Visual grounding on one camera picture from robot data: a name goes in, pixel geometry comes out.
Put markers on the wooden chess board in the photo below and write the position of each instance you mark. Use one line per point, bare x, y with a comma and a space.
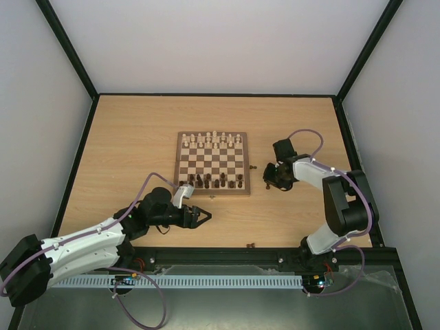
203, 156

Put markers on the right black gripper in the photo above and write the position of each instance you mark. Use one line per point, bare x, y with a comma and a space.
273, 175

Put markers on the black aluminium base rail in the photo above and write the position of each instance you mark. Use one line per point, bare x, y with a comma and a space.
285, 259

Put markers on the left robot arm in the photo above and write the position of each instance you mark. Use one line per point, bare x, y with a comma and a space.
35, 265

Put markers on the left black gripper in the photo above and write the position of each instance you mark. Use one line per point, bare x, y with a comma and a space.
190, 221

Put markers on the grey slotted cable duct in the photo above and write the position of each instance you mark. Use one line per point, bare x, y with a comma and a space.
108, 281

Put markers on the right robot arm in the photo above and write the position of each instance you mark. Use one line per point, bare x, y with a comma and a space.
349, 205

